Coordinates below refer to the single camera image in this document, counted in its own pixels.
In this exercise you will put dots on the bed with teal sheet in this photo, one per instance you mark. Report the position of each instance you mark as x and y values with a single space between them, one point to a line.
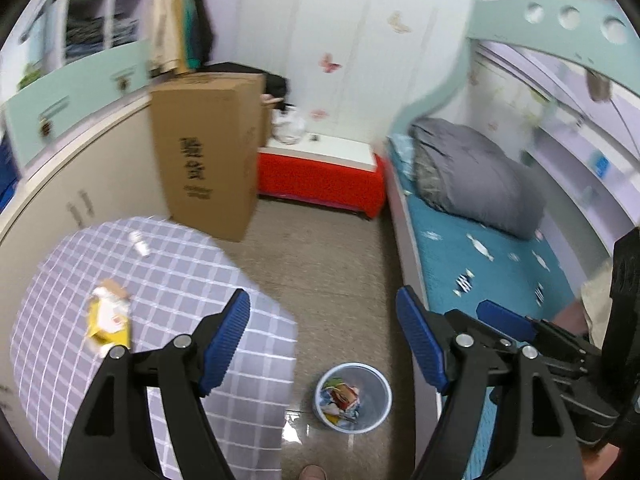
480 280

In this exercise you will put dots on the large cardboard box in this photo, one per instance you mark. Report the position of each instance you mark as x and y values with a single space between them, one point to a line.
210 125

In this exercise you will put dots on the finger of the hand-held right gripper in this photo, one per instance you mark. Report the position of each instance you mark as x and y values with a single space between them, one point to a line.
585 395
500 317

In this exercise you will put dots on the beige hanging garment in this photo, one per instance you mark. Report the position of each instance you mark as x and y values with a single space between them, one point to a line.
167 25

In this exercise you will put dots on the red storage bench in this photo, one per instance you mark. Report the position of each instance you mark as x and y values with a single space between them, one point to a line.
320 180

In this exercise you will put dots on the teal bed frame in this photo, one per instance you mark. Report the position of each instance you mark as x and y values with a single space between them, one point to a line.
500 20

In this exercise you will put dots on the brown hanging ornament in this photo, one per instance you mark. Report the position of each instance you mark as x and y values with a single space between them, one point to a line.
597 86

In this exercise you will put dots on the pink butterfly wall sticker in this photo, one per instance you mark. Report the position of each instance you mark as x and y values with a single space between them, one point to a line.
330 62

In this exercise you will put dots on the black bag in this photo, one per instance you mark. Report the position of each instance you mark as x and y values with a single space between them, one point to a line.
275 87

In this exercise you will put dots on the beige butterfly wall sticker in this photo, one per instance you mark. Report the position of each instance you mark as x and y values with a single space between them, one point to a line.
400 22

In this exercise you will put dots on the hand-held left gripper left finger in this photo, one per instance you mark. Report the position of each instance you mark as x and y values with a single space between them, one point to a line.
227 335

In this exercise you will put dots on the black hanging garment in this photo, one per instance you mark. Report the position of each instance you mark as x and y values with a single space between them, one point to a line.
205 25

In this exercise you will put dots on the round table, checkered cloth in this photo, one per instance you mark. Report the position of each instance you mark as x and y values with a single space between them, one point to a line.
175 285

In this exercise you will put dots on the white bedside wall shelf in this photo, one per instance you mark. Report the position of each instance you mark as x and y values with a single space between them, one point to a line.
575 170

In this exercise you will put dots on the small white wrapper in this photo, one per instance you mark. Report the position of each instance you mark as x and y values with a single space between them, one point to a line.
140 245

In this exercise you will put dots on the red cardboard snack box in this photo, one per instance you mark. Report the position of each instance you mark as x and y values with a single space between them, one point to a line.
345 396

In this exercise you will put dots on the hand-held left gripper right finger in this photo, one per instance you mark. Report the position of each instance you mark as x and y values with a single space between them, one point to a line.
420 330

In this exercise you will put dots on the beige cloth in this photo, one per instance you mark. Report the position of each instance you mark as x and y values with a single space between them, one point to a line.
597 295

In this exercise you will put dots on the small pink wall sticker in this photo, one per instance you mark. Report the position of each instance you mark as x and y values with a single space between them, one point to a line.
319 113

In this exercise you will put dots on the white plastic bag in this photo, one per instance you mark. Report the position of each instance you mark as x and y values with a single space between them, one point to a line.
289 127

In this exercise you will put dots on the teal drawer unit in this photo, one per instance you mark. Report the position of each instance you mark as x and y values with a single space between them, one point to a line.
90 80

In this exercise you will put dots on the blue box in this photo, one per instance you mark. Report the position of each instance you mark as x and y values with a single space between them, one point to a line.
6 175

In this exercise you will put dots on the grey duvet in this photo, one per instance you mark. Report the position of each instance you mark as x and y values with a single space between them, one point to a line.
475 180

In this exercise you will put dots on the white shelf unit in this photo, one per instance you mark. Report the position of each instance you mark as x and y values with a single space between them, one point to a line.
107 15

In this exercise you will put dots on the green hanging garment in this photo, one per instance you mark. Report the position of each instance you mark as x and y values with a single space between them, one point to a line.
191 30

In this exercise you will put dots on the cream cabinet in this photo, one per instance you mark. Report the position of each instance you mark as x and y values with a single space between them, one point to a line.
100 160

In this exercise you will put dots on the yellow white packet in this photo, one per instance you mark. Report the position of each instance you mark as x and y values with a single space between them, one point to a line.
107 320

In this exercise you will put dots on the white waste bin with trash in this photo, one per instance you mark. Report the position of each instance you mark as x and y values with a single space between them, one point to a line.
381 410

